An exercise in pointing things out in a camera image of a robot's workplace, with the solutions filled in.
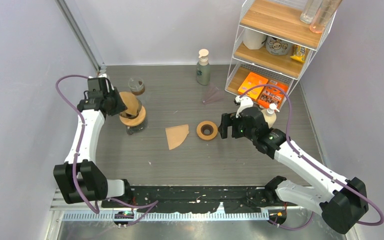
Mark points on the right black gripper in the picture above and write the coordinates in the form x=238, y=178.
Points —
x=228, y=120

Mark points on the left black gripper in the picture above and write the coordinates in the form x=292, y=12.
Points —
x=121, y=106

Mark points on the large wooden ring holder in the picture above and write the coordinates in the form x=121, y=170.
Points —
x=132, y=122

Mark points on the small wooden ring holder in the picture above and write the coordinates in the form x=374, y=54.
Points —
x=207, y=130

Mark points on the dark ribbed glass dripper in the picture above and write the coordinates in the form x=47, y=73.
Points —
x=126, y=115

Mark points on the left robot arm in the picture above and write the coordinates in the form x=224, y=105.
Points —
x=79, y=179

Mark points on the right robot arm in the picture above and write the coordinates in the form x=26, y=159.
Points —
x=341, y=202

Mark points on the pink glass dripper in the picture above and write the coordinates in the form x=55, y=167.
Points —
x=212, y=94

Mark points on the glass carafe server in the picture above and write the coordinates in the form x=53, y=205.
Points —
x=130, y=130

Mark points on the small glass with wood band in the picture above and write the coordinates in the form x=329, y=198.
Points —
x=136, y=86

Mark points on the cream pump bottle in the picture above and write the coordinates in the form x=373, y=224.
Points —
x=269, y=114

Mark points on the orange box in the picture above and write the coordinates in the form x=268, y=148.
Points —
x=252, y=80

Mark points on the orange snack packet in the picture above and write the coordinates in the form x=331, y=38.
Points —
x=272, y=95

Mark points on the green pump bottle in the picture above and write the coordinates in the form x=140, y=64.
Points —
x=203, y=72

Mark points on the white paper roll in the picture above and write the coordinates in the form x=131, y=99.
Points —
x=253, y=40

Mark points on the cartoon printed tin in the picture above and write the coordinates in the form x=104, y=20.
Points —
x=277, y=46

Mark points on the yellow snack bag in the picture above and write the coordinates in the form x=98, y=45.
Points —
x=299, y=54

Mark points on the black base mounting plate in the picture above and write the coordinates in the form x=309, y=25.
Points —
x=201, y=199

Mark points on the clear glass bottle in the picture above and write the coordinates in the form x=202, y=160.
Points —
x=309, y=11

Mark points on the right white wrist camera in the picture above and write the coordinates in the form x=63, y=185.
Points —
x=243, y=102

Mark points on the aluminium frame rail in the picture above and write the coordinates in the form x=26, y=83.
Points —
x=89, y=115

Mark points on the white wire wooden shelf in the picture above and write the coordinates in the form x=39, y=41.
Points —
x=280, y=21

